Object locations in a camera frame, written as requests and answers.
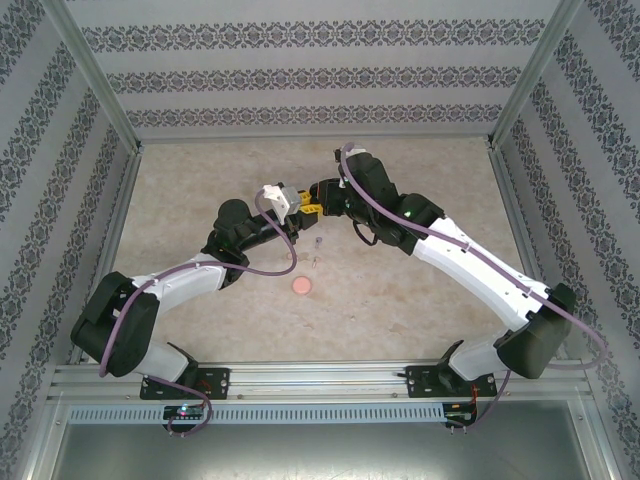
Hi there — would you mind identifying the grey metal sheet panel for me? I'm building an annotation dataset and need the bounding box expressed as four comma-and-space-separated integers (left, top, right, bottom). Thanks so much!
49, 423, 616, 480

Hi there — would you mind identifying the purple sheathed cable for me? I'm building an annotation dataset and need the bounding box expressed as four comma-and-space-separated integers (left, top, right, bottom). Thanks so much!
98, 187, 300, 439
333, 142, 609, 436

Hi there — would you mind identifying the thin black wire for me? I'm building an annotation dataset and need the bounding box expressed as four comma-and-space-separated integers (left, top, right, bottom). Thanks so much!
352, 219, 382, 247

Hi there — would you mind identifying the grey frame back rail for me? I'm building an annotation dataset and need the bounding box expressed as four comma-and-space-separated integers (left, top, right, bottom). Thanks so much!
134, 130, 496, 144

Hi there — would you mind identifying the aluminium frame side rail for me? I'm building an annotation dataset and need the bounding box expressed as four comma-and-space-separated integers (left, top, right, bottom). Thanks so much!
487, 142, 571, 361
67, 144, 146, 365

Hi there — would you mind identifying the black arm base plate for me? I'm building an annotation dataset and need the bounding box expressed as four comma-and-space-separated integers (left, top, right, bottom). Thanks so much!
405, 364, 494, 400
140, 367, 231, 401

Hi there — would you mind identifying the aluminium mounting rail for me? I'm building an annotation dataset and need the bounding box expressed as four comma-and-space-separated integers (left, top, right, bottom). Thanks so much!
49, 363, 591, 401

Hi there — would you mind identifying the aluminium frame corner post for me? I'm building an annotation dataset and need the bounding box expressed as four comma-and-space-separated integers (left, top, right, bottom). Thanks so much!
484, 0, 589, 151
38, 0, 144, 151

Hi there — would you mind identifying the grey slotted cable duct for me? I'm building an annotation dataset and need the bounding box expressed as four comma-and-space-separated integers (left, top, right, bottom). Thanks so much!
67, 403, 446, 425

